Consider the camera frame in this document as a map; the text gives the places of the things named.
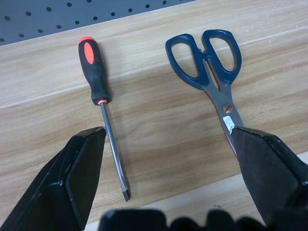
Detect blue handled steel scissors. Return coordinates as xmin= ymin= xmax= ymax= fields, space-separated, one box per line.
xmin=165 ymin=29 xmax=246 ymax=155

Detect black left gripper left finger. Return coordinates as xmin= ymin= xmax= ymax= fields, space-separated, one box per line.
xmin=0 ymin=127 xmax=107 ymax=231

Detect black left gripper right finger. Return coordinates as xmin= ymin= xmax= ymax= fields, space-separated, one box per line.
xmin=230 ymin=127 xmax=308 ymax=226

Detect grey pegboard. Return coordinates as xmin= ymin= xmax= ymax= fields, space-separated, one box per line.
xmin=0 ymin=0 xmax=198 ymax=46

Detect black orange handled screwdriver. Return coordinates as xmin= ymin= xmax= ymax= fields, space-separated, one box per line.
xmin=78 ymin=36 xmax=131 ymax=202

